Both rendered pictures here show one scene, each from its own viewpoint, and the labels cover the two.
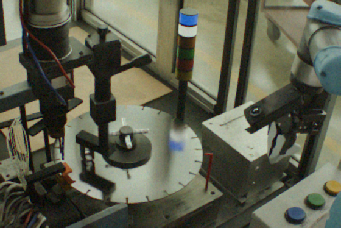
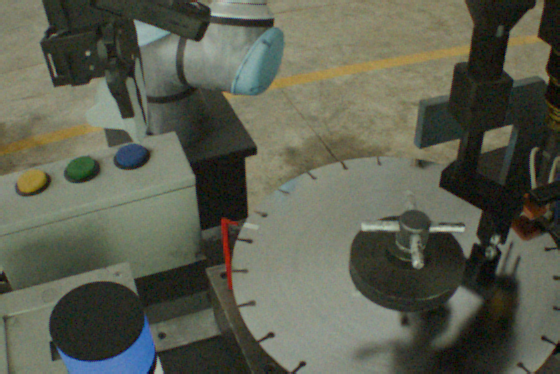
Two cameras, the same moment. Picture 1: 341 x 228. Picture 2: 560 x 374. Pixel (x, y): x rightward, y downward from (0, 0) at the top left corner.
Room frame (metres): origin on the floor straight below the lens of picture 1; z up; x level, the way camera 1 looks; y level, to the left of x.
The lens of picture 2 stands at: (1.25, 0.10, 1.36)
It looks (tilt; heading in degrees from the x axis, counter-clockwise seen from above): 39 degrees down; 198
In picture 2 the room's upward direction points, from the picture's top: 1 degrees counter-clockwise
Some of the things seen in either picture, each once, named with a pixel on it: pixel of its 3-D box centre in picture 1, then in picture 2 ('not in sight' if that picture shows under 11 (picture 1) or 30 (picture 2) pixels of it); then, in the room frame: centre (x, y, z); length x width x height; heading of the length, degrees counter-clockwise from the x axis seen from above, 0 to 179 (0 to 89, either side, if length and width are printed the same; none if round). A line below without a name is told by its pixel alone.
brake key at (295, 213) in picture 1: (295, 216); (131, 158); (0.72, -0.29, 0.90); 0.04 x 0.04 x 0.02
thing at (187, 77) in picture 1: (184, 72); not in sight; (1.13, -0.03, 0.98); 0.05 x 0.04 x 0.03; 40
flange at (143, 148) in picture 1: (126, 144); (408, 252); (0.85, 0.09, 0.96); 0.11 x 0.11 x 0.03
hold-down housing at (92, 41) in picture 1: (102, 75); (492, 22); (0.78, 0.13, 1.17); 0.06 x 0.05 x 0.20; 121
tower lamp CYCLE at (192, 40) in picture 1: (186, 39); not in sight; (1.13, -0.03, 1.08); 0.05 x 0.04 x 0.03; 40
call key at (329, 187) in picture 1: (333, 188); (32, 184); (0.81, -0.39, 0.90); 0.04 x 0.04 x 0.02
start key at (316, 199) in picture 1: (315, 202); (82, 171); (0.77, -0.34, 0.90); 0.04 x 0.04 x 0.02
